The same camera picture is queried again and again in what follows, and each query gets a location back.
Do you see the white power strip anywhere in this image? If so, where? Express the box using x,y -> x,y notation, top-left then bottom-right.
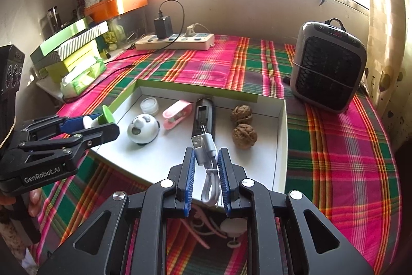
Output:
135,33 -> 216,51

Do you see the pink claw hair clip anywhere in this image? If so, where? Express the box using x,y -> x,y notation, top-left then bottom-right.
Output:
178,207 -> 227,251

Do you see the black handheld flashlight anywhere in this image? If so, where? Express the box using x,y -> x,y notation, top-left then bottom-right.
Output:
191,97 -> 216,142

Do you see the green white suction holder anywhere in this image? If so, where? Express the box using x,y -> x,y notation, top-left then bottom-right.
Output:
83,105 -> 115,131

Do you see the brown walnut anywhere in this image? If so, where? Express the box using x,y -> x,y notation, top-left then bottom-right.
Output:
232,123 -> 258,150

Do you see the white round plastic object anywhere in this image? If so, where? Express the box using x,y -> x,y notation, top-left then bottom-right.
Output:
220,218 -> 249,247

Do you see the white charging cable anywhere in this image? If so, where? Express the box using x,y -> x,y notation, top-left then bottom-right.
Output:
191,132 -> 223,207

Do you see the black charger adapter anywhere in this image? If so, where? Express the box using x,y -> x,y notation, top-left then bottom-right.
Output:
153,16 -> 173,39

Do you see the green and white cardboard box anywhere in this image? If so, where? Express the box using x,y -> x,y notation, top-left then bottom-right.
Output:
88,79 -> 288,208

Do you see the white plug with cord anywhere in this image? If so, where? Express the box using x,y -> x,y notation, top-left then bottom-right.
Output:
185,23 -> 210,38

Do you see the white side table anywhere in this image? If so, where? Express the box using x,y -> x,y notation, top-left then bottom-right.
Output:
35,78 -> 65,102

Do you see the heart print curtain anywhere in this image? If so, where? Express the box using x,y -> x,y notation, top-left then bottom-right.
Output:
366,0 -> 412,142

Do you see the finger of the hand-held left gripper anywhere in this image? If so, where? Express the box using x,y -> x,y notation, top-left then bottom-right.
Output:
19,123 -> 121,155
20,115 -> 101,138

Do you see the white round panda toy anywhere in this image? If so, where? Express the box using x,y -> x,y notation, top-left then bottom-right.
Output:
127,113 -> 160,147

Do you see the black charger cable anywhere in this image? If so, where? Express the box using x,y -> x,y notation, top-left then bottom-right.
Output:
63,0 -> 185,99

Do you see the grey striped box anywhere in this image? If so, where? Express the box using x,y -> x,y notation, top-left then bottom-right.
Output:
55,20 -> 109,62

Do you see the small white jar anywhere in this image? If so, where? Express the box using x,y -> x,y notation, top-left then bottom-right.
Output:
140,97 -> 159,116

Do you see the pale carved walnut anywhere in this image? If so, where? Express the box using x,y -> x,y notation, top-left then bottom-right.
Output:
231,104 -> 253,125

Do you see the glass jar with black frame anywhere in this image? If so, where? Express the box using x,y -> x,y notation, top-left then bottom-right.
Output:
48,6 -> 62,33

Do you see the green tissue pack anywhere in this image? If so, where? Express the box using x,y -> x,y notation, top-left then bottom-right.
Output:
60,56 -> 107,98

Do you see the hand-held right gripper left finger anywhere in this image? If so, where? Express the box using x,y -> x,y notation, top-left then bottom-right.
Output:
35,148 -> 197,275

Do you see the orange storage box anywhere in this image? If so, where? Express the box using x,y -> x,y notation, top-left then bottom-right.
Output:
84,0 -> 149,23

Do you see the pink plastic clip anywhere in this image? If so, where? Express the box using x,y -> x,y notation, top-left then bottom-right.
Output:
162,100 -> 193,130

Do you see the person's left hand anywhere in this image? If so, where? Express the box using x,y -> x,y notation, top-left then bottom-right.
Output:
0,189 -> 43,217

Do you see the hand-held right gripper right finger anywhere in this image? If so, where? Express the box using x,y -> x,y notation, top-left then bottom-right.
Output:
218,148 -> 375,275

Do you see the grey space heater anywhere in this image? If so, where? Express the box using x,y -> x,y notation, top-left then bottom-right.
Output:
289,18 -> 368,115

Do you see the yellow-green bottle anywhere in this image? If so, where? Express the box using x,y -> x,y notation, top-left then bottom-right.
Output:
102,21 -> 127,52

